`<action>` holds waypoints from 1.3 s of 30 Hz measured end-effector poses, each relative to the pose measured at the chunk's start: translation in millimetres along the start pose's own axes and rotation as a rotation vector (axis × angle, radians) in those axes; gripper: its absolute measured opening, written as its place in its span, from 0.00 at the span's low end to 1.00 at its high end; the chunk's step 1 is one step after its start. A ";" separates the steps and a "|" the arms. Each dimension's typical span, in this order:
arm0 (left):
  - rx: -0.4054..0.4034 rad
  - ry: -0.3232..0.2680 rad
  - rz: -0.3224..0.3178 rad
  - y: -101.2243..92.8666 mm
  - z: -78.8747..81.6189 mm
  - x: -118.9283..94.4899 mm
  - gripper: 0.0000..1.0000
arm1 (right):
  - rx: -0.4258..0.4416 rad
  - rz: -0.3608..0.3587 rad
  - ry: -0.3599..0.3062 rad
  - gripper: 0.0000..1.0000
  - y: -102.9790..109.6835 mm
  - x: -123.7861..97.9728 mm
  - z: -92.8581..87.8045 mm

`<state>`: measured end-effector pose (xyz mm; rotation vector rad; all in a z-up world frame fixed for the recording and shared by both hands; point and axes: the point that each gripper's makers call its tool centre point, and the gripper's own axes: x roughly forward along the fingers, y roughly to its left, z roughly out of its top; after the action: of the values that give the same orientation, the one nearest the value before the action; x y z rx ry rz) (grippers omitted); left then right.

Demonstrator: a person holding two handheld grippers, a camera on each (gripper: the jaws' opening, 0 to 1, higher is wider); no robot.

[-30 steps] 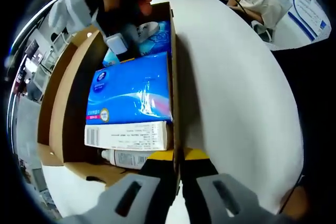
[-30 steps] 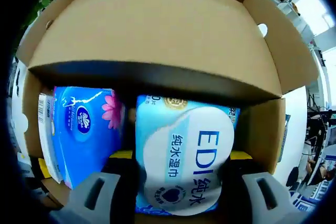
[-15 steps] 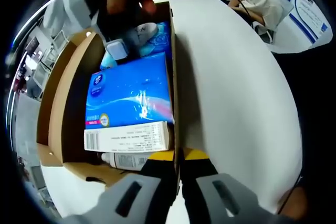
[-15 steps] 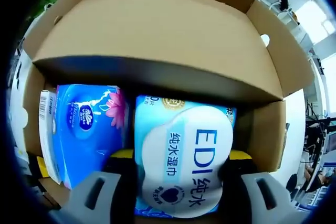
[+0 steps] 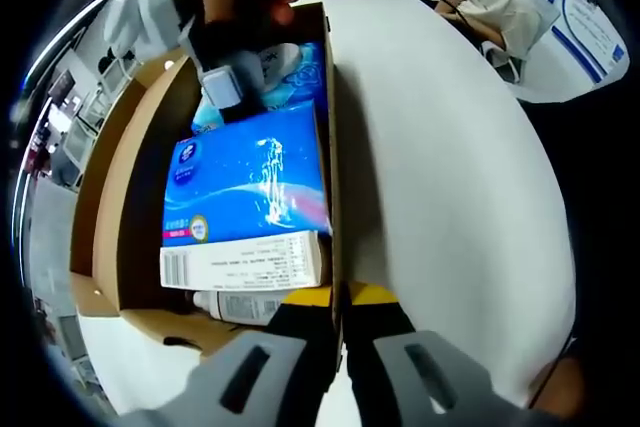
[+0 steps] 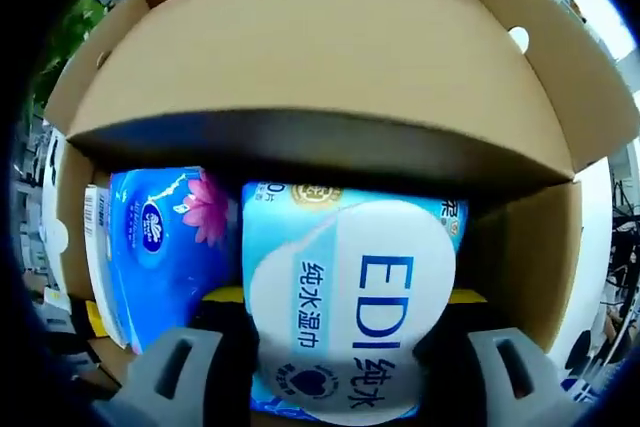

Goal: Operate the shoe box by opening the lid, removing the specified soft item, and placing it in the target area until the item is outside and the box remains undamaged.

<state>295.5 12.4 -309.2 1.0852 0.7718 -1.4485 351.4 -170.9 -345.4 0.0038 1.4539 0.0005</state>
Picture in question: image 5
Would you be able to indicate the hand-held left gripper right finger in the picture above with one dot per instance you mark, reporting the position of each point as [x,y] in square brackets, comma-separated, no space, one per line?
[480,404]

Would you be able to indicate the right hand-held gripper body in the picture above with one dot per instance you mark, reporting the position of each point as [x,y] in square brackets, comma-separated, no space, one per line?
[145,17]

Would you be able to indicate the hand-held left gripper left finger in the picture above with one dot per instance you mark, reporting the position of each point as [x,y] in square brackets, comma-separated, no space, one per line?
[205,397]

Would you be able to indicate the light blue wet wipe pack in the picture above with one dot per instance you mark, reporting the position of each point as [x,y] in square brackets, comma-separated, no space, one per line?
[300,77]

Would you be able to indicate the blue tissue pack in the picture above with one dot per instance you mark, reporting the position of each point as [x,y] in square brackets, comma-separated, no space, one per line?
[250,182]

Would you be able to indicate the brown cardboard shoe box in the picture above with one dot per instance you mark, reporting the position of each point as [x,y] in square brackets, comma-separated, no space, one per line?
[107,187]

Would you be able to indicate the person's own leg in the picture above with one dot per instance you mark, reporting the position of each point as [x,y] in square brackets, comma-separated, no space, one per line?
[557,382]

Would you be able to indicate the white spray bottle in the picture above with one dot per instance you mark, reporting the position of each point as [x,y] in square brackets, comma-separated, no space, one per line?
[240,304]

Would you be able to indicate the white carton with barcode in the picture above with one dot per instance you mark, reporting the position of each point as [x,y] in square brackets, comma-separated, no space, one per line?
[240,267]

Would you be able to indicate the white office chair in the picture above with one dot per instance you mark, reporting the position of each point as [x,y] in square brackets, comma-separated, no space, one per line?
[520,62]

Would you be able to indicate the blue white wall board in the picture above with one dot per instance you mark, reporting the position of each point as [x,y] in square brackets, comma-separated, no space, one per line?
[590,12]

